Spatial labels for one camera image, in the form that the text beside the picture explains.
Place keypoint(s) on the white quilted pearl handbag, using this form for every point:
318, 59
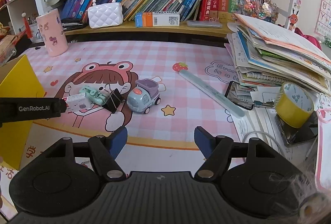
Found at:
105, 15

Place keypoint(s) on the small white staple box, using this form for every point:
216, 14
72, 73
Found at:
77, 102

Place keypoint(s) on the mint green toy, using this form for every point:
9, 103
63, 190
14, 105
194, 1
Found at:
94, 96

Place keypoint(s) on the colourful hair clip holder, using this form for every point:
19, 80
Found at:
265, 10

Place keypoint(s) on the orange white medicine box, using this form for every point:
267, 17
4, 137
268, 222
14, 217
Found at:
157, 19

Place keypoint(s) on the yellow cardboard box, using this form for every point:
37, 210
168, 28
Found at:
18, 81

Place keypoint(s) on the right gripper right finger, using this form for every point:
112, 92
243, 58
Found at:
216, 150

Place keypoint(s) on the pink sticker cylinder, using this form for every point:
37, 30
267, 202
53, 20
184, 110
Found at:
52, 33

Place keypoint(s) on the pink checkered tablecloth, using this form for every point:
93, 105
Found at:
163, 139

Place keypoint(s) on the yellow tape roll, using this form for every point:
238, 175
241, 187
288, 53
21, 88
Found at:
293, 105

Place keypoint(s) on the blue purple toy truck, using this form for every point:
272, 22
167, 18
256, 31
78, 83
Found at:
145, 95

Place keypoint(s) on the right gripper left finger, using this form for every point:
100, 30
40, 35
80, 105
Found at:
103, 153

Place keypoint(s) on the stack of paper booklets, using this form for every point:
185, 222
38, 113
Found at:
265, 54

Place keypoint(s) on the light green ruler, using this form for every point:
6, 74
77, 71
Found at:
212, 93

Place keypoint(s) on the black binder clip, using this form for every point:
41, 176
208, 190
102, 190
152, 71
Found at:
112, 99

